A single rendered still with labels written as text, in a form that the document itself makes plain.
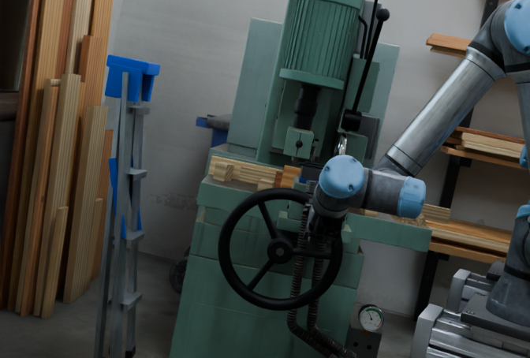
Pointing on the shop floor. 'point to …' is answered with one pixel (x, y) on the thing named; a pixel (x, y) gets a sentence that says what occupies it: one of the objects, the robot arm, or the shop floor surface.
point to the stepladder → (130, 78)
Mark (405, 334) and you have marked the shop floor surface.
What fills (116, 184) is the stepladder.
